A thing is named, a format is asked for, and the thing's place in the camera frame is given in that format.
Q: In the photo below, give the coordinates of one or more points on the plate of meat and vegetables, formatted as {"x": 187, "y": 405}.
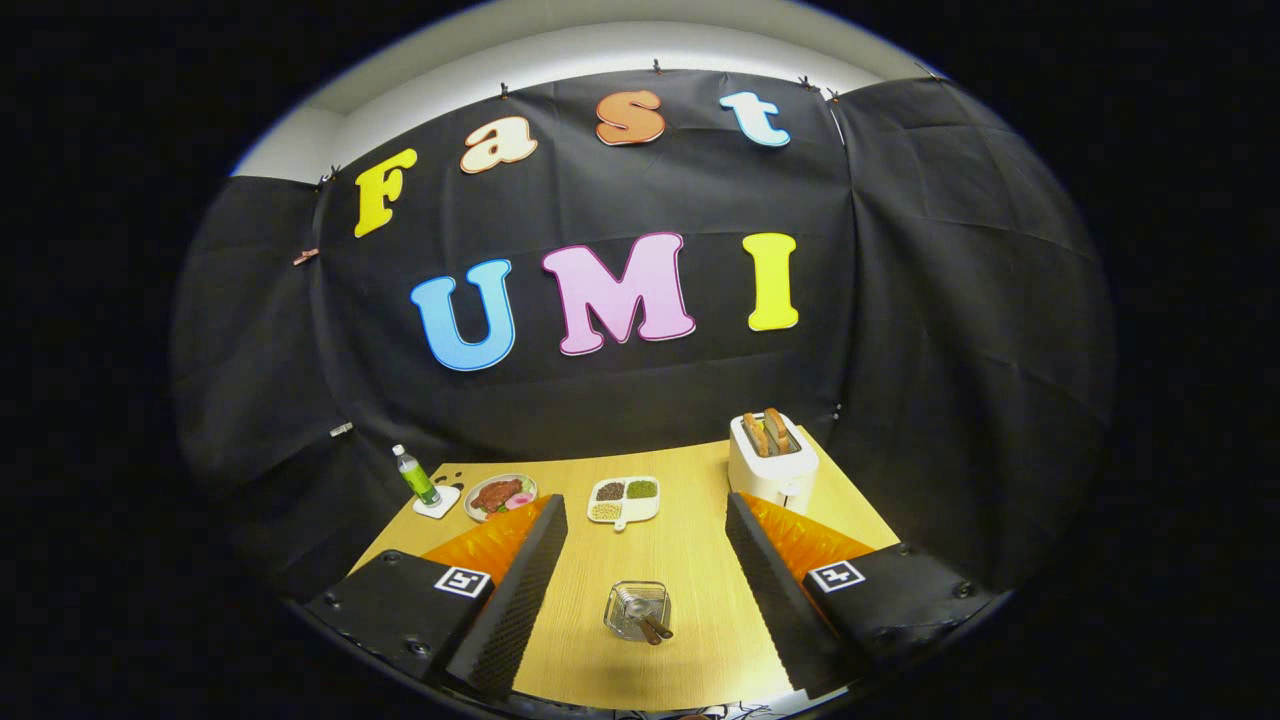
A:
{"x": 500, "y": 495}

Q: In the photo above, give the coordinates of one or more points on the white square coaster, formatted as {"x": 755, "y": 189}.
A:
{"x": 440, "y": 504}

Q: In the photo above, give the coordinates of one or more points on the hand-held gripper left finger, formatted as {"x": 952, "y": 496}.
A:
{"x": 515, "y": 610}

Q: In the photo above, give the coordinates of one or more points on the toasted bread slice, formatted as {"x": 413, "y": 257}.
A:
{"x": 778, "y": 428}
{"x": 757, "y": 435}

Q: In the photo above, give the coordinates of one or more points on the white toaster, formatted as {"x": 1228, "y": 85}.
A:
{"x": 770, "y": 475}

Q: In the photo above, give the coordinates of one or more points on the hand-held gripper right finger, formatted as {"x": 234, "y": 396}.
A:
{"x": 775, "y": 600}

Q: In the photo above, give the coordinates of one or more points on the orange cloth clip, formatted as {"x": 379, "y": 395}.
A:
{"x": 306, "y": 257}

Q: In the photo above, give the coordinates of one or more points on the perforated metal basket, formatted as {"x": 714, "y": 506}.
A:
{"x": 615, "y": 618}

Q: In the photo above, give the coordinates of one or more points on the green drink bottle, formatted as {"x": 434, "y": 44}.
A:
{"x": 415, "y": 478}

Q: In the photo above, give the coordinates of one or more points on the metal fork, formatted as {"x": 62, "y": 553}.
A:
{"x": 645, "y": 628}

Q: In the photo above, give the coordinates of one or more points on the metal spoon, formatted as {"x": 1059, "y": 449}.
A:
{"x": 638, "y": 607}

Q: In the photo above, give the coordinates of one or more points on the white divided dish with beans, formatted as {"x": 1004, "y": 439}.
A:
{"x": 625, "y": 500}

